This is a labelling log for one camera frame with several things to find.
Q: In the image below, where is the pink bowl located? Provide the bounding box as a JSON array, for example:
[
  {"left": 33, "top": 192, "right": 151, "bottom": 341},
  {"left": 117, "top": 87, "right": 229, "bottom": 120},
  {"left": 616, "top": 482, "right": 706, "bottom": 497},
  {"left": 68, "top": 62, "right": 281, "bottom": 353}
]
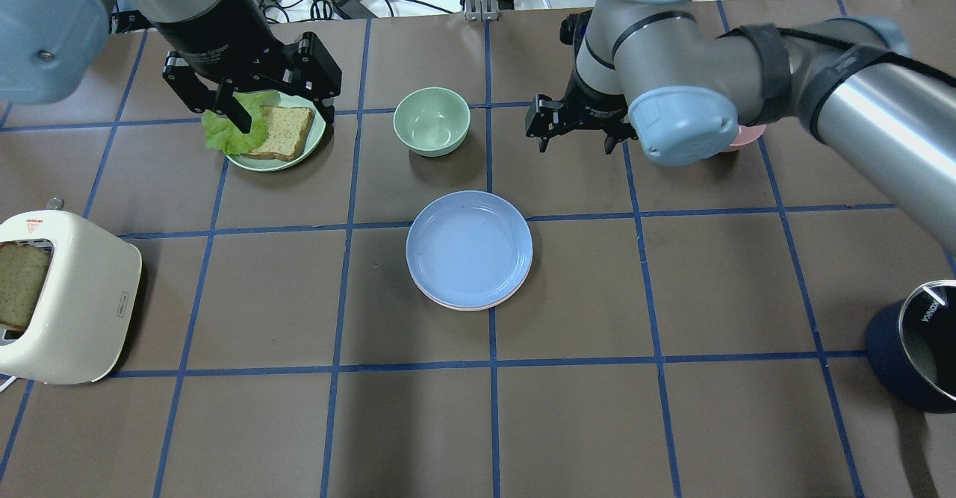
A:
[{"left": 721, "top": 125, "right": 767, "bottom": 154}]

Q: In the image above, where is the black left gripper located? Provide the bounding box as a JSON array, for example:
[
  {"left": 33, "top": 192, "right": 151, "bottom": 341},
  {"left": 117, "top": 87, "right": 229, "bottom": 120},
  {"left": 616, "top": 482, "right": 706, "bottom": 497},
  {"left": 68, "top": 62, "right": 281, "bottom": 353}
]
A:
[{"left": 131, "top": 0, "right": 342, "bottom": 134}]

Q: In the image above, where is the blue plate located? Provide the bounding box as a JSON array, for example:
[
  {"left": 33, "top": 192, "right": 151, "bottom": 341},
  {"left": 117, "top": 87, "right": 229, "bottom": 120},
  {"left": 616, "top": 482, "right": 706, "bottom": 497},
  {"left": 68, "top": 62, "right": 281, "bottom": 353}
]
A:
[{"left": 404, "top": 190, "right": 533, "bottom": 275}]

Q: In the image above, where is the green plate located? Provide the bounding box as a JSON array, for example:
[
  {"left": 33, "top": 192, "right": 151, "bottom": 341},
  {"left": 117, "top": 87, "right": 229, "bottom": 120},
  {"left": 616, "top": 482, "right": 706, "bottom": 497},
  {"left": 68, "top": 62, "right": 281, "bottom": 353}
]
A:
[{"left": 226, "top": 93, "right": 328, "bottom": 172}]

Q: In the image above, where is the green bowl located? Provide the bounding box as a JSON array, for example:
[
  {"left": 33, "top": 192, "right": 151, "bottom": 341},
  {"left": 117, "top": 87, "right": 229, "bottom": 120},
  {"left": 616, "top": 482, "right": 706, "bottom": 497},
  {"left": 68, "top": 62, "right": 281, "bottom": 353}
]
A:
[{"left": 392, "top": 87, "right": 471, "bottom": 158}]

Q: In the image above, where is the bread slice on plate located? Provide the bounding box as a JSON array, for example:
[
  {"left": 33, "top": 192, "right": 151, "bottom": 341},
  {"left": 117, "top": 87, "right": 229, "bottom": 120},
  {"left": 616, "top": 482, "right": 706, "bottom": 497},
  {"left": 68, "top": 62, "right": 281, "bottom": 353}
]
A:
[{"left": 243, "top": 105, "right": 315, "bottom": 162}]

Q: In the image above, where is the pink plate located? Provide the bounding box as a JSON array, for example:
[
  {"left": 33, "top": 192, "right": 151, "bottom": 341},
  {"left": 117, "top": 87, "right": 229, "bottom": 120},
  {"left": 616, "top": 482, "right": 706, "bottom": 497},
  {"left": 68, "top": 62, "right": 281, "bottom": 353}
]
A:
[{"left": 409, "top": 266, "right": 530, "bottom": 311}]

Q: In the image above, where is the bread slice in toaster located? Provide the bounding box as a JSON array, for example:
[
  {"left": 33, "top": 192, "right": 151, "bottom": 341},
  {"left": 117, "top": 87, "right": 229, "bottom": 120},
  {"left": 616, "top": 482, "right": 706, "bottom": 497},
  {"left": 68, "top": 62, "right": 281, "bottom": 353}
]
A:
[{"left": 1, "top": 242, "right": 52, "bottom": 332}]

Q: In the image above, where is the white toaster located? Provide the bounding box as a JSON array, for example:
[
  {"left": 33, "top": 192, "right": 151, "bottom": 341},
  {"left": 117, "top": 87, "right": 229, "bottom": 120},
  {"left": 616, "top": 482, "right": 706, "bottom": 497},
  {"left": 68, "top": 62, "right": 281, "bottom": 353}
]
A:
[{"left": 1, "top": 209, "right": 143, "bottom": 385}]

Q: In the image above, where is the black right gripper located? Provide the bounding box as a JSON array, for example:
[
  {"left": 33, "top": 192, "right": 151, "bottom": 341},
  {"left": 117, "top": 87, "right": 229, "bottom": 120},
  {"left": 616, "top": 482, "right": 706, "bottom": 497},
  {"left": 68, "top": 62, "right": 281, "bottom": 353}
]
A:
[{"left": 524, "top": 72, "right": 638, "bottom": 155}]

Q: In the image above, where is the green lettuce leaf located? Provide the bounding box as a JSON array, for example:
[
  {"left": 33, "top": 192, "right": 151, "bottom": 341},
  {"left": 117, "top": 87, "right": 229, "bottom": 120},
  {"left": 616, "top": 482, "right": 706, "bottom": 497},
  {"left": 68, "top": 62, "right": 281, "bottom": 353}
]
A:
[{"left": 201, "top": 90, "right": 280, "bottom": 155}]

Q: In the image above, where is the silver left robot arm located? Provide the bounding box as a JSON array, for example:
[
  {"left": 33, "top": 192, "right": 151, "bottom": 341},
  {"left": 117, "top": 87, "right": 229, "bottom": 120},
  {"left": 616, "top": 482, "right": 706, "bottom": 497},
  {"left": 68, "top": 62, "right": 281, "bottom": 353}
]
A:
[{"left": 1, "top": 0, "right": 342, "bottom": 133}]

